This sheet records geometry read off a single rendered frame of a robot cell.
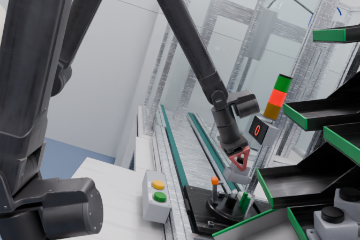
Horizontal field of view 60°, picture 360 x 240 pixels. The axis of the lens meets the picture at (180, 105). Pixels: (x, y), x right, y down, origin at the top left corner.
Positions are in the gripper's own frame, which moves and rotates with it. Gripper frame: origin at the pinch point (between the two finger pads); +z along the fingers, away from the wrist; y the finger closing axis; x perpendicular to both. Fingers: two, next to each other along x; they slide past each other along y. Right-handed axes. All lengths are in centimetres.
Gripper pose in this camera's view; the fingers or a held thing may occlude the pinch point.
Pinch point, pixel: (240, 164)
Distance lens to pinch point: 96.0
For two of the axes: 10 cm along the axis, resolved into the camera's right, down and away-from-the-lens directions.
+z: 3.4, 8.9, 3.0
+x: -9.3, 3.7, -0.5
